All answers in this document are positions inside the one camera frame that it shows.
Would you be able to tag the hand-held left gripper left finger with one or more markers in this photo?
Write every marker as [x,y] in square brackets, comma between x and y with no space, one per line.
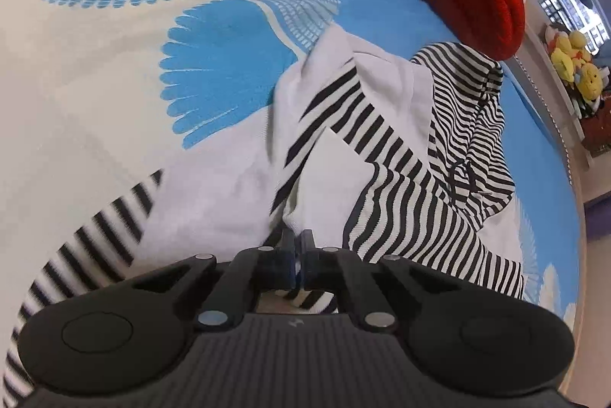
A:
[288,262]

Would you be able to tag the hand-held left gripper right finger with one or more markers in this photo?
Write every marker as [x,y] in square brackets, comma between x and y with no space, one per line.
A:
[306,262]

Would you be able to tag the black white striped garment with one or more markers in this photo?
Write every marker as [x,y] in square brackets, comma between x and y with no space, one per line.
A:
[229,198]

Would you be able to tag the yellow plush toy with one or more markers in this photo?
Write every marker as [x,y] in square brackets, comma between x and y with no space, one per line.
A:
[591,82]
[568,52]

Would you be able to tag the blue white fan print bedsheet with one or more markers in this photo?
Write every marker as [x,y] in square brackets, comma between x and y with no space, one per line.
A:
[95,78]

